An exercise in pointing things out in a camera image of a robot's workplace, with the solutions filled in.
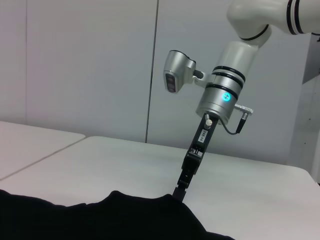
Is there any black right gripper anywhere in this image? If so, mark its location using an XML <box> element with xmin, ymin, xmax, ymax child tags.
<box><xmin>172</xmin><ymin>113</ymin><xmax>221</xmax><ymax>202</ymax></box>

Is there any black shirt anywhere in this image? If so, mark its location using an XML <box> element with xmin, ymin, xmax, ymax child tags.
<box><xmin>0</xmin><ymin>188</ymin><xmax>236</xmax><ymax>240</ymax></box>

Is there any right gripper cable with connectors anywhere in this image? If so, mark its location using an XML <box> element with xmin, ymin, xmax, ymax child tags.
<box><xmin>204</xmin><ymin>104</ymin><xmax>255</xmax><ymax>135</ymax></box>

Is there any silver right camera mount bracket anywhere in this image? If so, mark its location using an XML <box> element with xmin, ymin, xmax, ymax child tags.
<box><xmin>192</xmin><ymin>69</ymin><xmax>215</xmax><ymax>88</ymax></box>

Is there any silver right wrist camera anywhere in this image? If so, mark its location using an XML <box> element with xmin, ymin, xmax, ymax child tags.
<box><xmin>163</xmin><ymin>49</ymin><xmax>197</xmax><ymax>95</ymax></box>

